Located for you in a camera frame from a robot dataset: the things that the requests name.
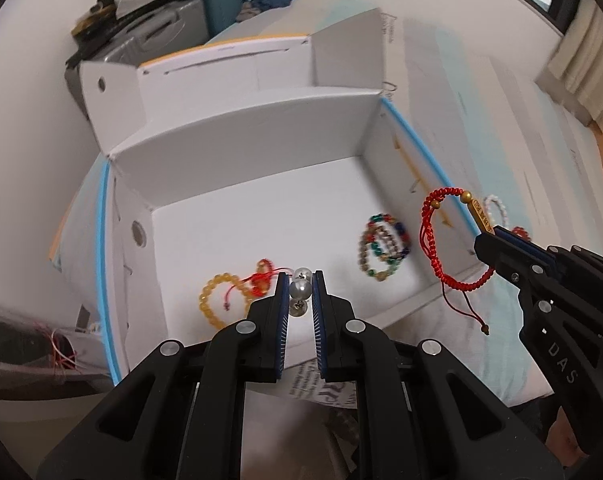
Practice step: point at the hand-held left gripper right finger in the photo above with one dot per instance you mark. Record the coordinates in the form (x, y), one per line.
(317, 330)

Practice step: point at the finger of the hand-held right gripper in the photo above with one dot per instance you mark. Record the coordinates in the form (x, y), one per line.
(501, 257)
(571, 265)

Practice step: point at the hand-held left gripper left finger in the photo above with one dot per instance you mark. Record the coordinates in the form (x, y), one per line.
(283, 330)

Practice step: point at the white cardboard box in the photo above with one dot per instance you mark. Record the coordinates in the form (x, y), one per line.
(261, 160)

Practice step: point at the newspaper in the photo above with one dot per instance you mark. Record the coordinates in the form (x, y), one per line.
(331, 400)

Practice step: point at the wide beige curtain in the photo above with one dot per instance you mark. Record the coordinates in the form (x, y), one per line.
(586, 70)

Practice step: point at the clear plastic bag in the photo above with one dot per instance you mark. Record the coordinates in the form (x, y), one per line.
(26, 350)

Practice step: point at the grey suitcase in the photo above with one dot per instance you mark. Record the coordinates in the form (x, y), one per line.
(171, 25)

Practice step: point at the black pouch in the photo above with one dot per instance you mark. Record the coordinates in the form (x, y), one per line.
(96, 17)

